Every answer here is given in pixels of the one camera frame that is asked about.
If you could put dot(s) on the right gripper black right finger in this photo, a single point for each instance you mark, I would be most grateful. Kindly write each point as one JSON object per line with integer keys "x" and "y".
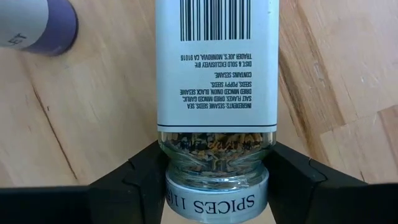
{"x": 326, "y": 202}

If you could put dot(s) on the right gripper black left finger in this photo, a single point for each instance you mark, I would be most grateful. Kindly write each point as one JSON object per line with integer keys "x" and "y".
{"x": 93, "y": 205}

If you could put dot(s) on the purple icing tube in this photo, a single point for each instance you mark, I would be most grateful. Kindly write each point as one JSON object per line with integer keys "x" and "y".
{"x": 46, "y": 28}

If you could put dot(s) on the white label spice jar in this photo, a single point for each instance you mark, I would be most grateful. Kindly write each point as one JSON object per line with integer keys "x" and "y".
{"x": 217, "y": 77}

